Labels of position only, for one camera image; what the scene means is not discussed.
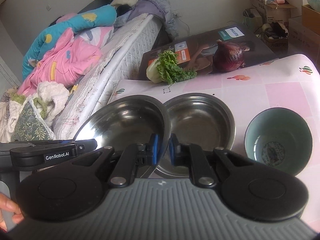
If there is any grey padded jacket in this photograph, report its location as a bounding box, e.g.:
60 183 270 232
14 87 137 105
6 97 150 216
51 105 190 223
114 0 179 40

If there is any open shallow cardboard box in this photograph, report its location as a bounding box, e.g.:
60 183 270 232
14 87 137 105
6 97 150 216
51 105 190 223
301 4 320 28

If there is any steel bowl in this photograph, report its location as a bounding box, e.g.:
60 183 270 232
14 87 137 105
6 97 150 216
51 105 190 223
156 93 237 178

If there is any checkered cloth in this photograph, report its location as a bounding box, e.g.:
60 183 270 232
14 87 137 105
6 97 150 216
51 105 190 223
0 87 13 103

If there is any pink printed tablecloth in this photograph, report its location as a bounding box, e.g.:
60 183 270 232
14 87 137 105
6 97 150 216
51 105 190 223
107 54 320 180

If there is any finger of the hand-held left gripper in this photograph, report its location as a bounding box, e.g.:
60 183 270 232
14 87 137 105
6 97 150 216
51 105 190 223
59 139 98 156

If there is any green ceramic bowl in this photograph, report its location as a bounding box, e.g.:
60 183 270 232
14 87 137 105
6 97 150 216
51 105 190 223
244 107 313 177

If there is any small box with black cables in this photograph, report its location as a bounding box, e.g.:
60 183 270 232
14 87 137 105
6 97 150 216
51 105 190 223
262 21 290 47

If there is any white fleece blanket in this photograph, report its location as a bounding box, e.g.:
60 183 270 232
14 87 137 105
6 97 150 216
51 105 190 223
6 81 70 135

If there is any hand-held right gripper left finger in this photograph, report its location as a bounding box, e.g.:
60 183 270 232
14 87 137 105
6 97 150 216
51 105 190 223
71 133 160 188

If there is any flat printed appliance box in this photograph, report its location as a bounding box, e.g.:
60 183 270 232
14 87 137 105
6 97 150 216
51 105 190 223
140 24 279 81

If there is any person's left hand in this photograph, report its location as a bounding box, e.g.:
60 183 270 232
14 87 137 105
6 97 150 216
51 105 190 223
0 192 25 232

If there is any large cardboard box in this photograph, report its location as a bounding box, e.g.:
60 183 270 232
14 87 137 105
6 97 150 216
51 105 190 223
288 16 320 63

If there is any cluttered cardboard box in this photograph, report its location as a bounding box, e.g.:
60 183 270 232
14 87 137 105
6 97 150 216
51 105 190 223
239 0 298 27

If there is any shallow steel plate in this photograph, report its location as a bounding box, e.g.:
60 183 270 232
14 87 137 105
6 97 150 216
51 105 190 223
72 94 172 174

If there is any red onion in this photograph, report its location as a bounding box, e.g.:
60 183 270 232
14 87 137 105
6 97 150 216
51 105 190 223
212 41 247 73

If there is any green leaf-print pillow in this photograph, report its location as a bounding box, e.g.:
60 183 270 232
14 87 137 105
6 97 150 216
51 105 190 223
11 100 56 142

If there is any blue printed quilt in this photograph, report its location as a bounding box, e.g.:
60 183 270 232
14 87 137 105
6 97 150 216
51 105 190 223
22 5 117 80

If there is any pink printed blanket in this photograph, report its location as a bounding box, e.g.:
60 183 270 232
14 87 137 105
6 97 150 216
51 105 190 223
19 12 114 95

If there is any green paper bag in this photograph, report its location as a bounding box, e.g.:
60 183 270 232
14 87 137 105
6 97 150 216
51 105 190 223
242 8 263 31

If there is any napa cabbage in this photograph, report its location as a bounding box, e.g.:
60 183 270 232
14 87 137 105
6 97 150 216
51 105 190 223
146 50 198 85

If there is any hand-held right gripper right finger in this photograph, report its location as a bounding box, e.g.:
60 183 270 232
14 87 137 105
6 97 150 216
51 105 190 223
169 133 253 188

